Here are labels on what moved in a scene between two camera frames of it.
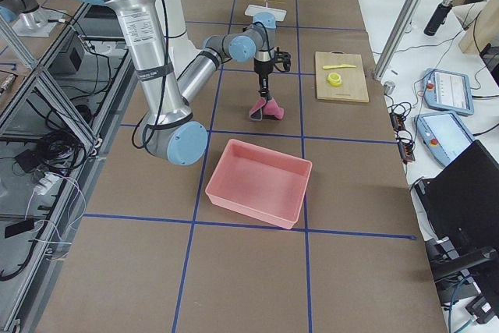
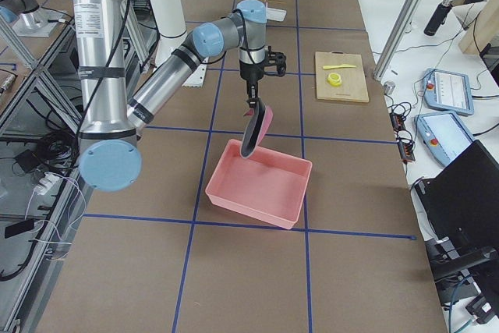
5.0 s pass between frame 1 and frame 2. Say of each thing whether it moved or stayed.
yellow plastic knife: stayed
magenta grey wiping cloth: moved
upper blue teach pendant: stayed
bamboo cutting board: stayed
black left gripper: moved
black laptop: stayed
